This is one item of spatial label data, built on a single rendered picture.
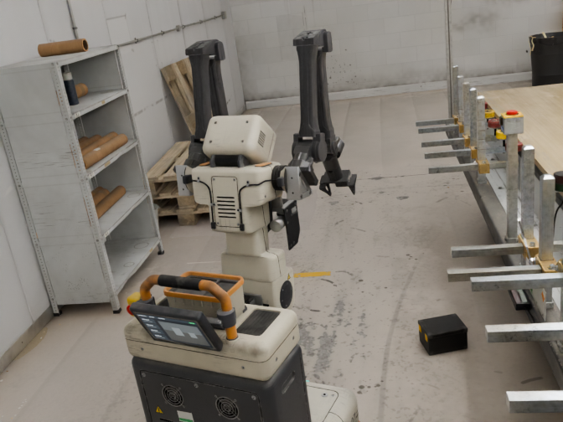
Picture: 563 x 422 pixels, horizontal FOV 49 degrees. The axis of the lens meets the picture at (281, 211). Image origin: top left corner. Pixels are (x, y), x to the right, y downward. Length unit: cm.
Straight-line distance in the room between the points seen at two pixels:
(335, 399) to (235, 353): 70
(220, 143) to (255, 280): 50
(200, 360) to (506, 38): 835
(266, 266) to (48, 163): 195
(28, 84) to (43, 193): 64
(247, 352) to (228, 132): 73
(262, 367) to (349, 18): 806
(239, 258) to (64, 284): 204
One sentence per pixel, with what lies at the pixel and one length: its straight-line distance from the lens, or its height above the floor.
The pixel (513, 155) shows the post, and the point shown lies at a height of 107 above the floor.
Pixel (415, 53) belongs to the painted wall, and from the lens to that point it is 961.
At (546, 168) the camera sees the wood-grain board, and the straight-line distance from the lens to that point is 286.
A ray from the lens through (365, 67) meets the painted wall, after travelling 962.
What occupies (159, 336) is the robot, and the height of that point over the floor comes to 82.
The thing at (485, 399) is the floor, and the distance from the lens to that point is 290.
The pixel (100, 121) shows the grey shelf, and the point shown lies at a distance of 456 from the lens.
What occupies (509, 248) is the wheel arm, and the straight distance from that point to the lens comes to 229.
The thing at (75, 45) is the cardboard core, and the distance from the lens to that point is 411.
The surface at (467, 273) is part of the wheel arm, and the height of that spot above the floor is 86.
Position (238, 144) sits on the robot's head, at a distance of 203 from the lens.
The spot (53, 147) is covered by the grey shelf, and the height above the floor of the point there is 109.
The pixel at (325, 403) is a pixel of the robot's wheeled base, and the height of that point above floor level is 28.
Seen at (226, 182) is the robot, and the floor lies 119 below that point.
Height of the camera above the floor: 178
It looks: 20 degrees down
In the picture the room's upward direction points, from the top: 8 degrees counter-clockwise
